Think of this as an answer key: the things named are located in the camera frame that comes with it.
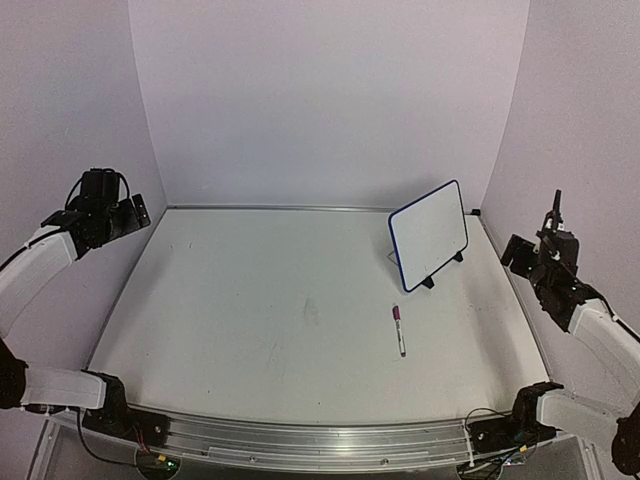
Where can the blue framed small whiteboard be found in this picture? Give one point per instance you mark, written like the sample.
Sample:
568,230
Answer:
427,233

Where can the black wire whiteboard stand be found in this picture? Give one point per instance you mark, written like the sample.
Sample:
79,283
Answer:
428,282

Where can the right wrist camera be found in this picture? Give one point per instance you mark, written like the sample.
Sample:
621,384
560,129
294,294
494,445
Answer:
553,225

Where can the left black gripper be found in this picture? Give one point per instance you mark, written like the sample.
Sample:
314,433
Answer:
131,220

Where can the aluminium front rail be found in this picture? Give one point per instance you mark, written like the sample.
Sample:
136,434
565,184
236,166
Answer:
169,445

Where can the white marker pen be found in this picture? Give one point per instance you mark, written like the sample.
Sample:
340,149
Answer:
399,333

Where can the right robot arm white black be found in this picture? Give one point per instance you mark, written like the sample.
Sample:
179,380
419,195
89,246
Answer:
540,410

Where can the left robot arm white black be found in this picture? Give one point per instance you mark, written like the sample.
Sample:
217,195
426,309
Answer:
99,209

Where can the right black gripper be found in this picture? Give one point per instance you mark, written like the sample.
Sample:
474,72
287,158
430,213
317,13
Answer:
551,232

